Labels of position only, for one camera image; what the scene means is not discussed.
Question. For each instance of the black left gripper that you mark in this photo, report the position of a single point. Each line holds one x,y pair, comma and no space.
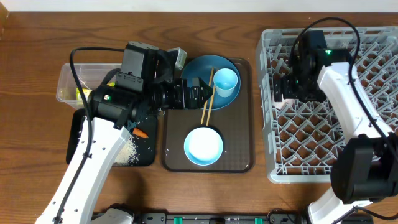
196,101

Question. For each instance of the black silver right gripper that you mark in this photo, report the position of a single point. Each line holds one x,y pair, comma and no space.
288,92

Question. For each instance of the light blue plastic cup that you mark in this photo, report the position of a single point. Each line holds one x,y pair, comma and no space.
225,81

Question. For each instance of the light blue bowl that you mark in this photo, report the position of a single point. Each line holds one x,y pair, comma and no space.
203,146

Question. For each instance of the orange carrot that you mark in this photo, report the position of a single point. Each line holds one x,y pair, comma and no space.
139,133

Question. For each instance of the pink plastic cup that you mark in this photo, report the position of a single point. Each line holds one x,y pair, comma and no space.
284,102

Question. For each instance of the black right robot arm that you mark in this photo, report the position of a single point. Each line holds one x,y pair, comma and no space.
366,170

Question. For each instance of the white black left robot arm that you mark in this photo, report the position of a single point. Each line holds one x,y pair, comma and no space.
144,85

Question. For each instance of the grey plastic dishwasher rack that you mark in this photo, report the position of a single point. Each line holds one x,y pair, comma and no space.
303,141

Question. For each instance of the clear plastic waste bin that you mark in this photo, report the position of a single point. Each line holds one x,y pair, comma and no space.
90,76

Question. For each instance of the dark blue plate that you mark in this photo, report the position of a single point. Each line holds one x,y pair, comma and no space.
201,67

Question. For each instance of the dark brown serving tray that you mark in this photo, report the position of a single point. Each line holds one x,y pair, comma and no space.
234,123

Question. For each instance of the black rectangular tray bin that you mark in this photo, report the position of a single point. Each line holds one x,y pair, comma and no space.
146,146

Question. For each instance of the spilled white rice pile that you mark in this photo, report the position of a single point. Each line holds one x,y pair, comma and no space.
128,155

